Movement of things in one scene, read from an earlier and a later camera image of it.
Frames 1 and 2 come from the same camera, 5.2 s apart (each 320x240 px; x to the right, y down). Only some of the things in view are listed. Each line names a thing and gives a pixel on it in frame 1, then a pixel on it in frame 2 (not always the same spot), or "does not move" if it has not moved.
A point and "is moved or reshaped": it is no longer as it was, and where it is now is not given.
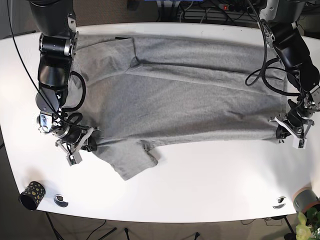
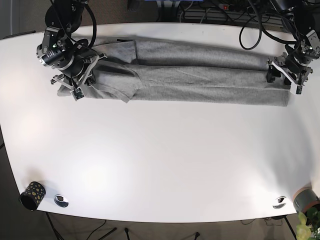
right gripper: (298, 132) → (296, 80)
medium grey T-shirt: (135, 89) is moved or reshaped
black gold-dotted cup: (32, 195) does not move
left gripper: (74, 158) → (88, 77)
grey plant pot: (304, 199) does not move
